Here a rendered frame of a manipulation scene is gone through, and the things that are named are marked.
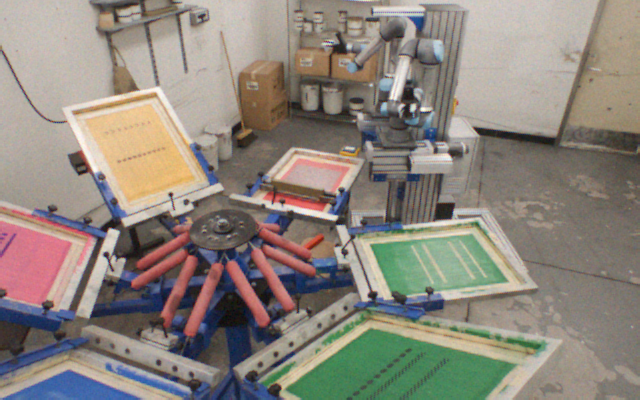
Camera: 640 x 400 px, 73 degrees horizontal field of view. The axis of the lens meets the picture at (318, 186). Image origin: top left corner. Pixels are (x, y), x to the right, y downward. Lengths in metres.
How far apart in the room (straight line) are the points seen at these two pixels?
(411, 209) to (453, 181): 0.38
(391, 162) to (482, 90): 3.37
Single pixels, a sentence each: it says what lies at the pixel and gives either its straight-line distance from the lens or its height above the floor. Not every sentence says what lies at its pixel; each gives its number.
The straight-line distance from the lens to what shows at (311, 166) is 3.17.
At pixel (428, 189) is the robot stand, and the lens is 3.34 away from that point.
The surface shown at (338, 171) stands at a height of 0.95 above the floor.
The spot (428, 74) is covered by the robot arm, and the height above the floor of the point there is 1.72.
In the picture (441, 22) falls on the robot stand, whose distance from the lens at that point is 2.88.
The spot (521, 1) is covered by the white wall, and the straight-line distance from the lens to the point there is 5.90.
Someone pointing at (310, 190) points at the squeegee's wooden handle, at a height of 1.04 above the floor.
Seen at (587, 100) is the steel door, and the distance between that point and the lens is 6.33.
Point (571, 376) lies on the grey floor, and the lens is 3.44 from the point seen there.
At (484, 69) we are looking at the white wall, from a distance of 6.06.
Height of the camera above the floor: 2.48
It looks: 31 degrees down
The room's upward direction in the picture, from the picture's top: straight up
